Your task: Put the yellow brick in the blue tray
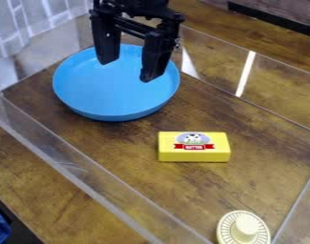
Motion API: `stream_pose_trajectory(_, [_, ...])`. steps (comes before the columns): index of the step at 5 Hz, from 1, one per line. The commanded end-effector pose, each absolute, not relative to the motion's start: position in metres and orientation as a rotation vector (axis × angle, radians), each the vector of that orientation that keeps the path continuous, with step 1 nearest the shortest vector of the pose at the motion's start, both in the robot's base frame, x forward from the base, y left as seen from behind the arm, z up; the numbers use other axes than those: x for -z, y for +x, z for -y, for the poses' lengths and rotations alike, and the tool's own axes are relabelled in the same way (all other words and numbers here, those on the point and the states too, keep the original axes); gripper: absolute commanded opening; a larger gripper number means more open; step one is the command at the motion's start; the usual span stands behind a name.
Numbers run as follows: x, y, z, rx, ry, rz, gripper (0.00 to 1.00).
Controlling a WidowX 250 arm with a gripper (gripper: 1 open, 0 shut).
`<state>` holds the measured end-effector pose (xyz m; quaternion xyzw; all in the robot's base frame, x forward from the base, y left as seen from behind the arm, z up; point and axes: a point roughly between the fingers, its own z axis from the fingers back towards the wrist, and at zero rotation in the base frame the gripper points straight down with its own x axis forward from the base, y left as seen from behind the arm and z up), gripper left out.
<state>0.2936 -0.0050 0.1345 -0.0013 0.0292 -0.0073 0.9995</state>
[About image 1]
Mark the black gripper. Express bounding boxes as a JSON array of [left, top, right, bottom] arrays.
[[89, 0, 184, 82]]

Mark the yellow butter brick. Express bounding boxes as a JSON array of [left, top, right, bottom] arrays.
[[157, 132, 231, 163]]

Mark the blue round tray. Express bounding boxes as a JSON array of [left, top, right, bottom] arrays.
[[52, 44, 181, 122]]

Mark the clear acrylic barrier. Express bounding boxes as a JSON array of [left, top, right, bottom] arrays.
[[0, 94, 211, 244]]

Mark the cream round lid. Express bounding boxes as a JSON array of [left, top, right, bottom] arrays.
[[215, 211, 269, 244]]

